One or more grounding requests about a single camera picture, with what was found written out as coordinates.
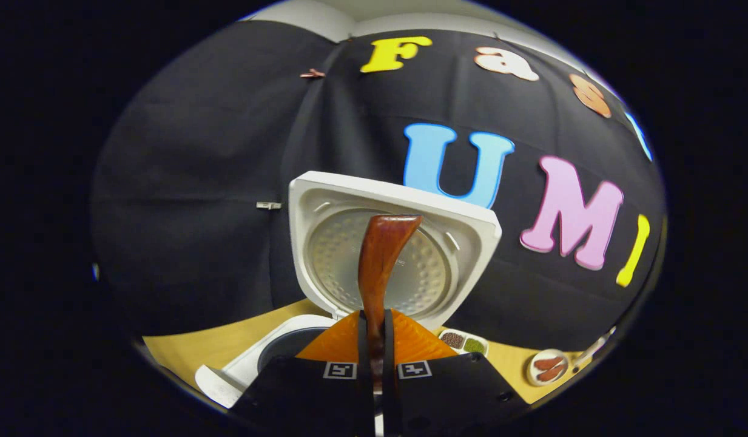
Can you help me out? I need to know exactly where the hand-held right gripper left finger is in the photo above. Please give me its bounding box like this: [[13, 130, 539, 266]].
[[231, 310, 374, 437]]

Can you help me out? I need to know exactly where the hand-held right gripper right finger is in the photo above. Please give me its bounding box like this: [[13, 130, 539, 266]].
[[383, 308, 529, 437]]

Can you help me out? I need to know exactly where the brown wooden spoon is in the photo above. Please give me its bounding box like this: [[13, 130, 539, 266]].
[[357, 214, 423, 395]]

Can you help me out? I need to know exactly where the white rice cooker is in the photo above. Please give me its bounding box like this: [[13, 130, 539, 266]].
[[195, 171, 503, 408]]

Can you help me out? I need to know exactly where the white divided grain dish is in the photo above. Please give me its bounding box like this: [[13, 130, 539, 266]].
[[437, 328, 489, 357]]

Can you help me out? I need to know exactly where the white round plate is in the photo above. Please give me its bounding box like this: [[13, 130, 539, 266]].
[[526, 348, 570, 387]]

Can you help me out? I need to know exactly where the clear bottle with pink label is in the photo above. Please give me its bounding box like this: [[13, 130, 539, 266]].
[[571, 327, 617, 370]]

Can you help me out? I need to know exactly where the black backdrop cloth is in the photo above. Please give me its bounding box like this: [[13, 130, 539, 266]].
[[90, 21, 667, 353]]

